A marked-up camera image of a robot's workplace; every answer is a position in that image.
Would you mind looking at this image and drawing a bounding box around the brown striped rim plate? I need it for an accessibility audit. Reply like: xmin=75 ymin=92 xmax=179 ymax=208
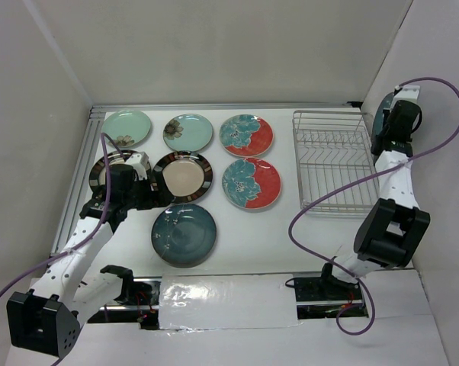
xmin=88 ymin=149 xmax=138 ymax=198
xmin=153 ymin=151 xmax=213 ymax=204

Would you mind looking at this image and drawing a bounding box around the dark teal blossom plate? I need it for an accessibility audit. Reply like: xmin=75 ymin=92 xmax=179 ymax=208
xmin=151 ymin=204 xmax=217 ymax=268
xmin=371 ymin=92 xmax=394 ymax=156

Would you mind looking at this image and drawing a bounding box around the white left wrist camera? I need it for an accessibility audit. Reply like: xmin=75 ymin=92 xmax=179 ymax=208
xmin=124 ymin=152 xmax=151 ymax=181

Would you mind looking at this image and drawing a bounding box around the silver foil sheet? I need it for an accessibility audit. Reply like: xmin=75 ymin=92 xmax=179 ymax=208
xmin=159 ymin=274 xmax=299 ymax=331

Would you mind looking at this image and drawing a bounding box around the red teal flower plate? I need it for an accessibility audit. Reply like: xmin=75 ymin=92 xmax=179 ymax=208
xmin=219 ymin=114 xmax=274 ymax=157
xmin=221 ymin=158 xmax=282 ymax=210

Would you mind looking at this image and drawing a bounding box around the mint green flower plate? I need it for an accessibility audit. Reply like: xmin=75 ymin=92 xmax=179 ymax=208
xmin=101 ymin=110 xmax=152 ymax=148

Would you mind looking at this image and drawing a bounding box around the light blue flower plate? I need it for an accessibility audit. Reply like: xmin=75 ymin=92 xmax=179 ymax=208
xmin=162 ymin=114 xmax=213 ymax=152

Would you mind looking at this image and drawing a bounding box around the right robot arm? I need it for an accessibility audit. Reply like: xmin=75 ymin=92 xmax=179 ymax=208
xmin=318 ymin=100 xmax=431 ymax=299

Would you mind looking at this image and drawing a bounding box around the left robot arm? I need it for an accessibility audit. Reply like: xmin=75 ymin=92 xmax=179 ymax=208
xmin=6 ymin=164 xmax=174 ymax=358

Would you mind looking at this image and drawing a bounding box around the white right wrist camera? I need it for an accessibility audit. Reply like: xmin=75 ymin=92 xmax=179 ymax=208
xmin=382 ymin=85 xmax=421 ymax=111

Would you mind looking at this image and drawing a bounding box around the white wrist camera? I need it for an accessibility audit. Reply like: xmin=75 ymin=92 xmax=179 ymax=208
xmin=382 ymin=85 xmax=421 ymax=111
xmin=124 ymin=152 xmax=151 ymax=181

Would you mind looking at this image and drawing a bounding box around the aluminium frame rail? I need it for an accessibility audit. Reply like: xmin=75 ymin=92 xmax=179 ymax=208
xmin=50 ymin=103 xmax=368 ymax=255

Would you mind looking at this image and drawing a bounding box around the metal wire dish rack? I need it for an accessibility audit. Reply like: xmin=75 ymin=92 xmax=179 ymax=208
xmin=293 ymin=115 xmax=379 ymax=219

